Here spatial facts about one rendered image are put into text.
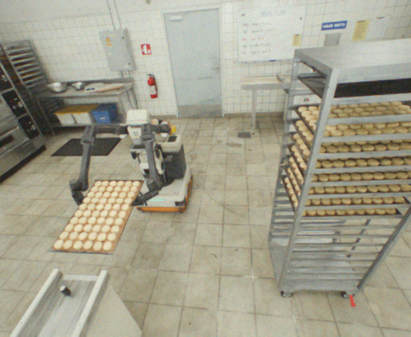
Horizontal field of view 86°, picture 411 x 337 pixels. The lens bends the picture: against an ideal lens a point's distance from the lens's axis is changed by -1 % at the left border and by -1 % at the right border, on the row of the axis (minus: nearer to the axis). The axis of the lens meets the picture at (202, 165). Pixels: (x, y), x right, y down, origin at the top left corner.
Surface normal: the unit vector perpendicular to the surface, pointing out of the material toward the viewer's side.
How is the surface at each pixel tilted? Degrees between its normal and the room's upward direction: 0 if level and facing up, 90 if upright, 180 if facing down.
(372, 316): 0
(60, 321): 0
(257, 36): 90
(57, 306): 0
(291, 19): 90
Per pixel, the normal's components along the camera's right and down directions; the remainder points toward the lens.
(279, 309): -0.08, -0.81
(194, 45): -0.11, 0.58
